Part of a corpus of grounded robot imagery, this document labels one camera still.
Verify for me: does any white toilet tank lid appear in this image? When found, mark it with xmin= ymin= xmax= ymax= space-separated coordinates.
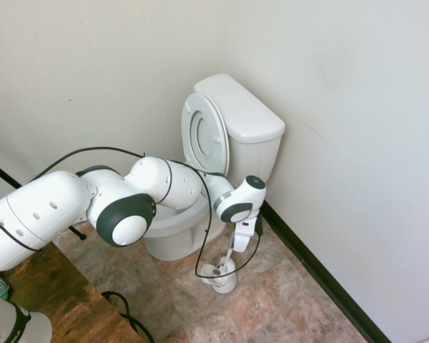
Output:
xmin=193 ymin=74 xmax=286 ymax=143

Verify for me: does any white toilet tank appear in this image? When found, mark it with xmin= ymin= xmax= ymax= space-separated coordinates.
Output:
xmin=227 ymin=131 xmax=283 ymax=183

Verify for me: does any black baseboard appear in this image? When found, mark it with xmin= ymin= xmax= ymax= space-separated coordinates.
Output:
xmin=260 ymin=201 xmax=393 ymax=343

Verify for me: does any white toilet seat ring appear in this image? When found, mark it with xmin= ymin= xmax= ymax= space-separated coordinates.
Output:
xmin=180 ymin=91 xmax=231 ymax=177

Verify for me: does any white brush holder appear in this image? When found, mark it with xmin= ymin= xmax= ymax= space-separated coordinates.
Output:
xmin=201 ymin=260 xmax=238 ymax=294

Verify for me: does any white toilet bowl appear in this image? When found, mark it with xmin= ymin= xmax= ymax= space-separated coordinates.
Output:
xmin=144 ymin=171 xmax=239 ymax=262

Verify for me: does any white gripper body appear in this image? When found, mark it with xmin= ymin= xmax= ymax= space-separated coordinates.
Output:
xmin=234 ymin=218 xmax=256 ymax=253

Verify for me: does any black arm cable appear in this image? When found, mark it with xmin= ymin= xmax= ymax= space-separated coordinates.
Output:
xmin=0 ymin=145 xmax=264 ymax=279

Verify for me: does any black floor cable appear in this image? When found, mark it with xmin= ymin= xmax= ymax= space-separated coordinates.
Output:
xmin=102 ymin=291 xmax=155 ymax=343

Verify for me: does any white toilet brush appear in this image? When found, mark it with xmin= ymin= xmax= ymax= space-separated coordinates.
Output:
xmin=214 ymin=232 xmax=237 ymax=278

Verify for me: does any brown wooden table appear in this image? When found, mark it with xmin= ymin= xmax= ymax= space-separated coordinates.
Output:
xmin=1 ymin=241 xmax=144 ymax=343

